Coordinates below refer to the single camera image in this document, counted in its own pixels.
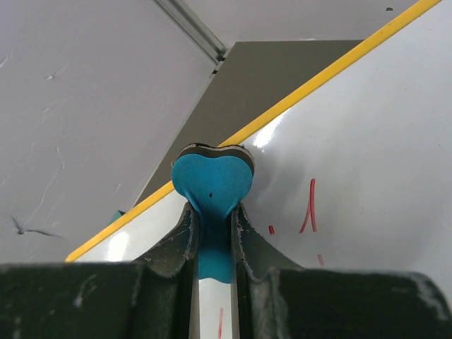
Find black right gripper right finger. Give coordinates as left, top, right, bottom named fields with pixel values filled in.
left=231, top=206, right=451, bottom=338

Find yellow framed whiteboard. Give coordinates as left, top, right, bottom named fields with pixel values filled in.
left=65, top=0, right=452, bottom=339

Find blue whiteboard eraser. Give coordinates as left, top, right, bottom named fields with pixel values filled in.
left=171, top=143, right=255, bottom=283

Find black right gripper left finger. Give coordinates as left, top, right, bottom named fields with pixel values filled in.
left=1, top=204, right=198, bottom=338

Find teal cloth mat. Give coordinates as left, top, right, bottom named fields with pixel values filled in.
left=108, top=210, right=125, bottom=225

